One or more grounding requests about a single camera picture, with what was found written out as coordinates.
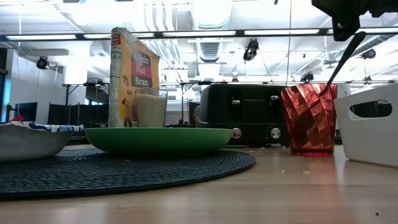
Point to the black hanging ceiling camera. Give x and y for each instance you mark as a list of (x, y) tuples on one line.
[(42, 63), (251, 49)]

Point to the glass of white rice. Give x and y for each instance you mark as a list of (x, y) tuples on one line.
[(150, 109)]

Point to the green plate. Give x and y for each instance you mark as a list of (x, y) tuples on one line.
[(158, 140)]

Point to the white plastic tray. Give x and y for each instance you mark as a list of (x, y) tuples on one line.
[(367, 140)]

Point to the black four-slot toaster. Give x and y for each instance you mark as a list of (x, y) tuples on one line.
[(248, 115)]

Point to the black round woven placemat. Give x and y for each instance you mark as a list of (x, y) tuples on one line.
[(124, 171)]

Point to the red faceted plastic cup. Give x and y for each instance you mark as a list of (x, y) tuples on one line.
[(309, 121)]

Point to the overhead black frame beam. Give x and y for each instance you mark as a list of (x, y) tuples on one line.
[(199, 33)]

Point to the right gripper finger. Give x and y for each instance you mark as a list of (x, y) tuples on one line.
[(343, 29)]

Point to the blue white patterned bowl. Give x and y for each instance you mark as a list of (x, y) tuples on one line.
[(28, 141)]

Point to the Raisin Nut Bran cereal box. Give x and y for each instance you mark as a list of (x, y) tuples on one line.
[(133, 71)]

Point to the black spoon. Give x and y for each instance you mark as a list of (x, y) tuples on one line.
[(348, 54)]

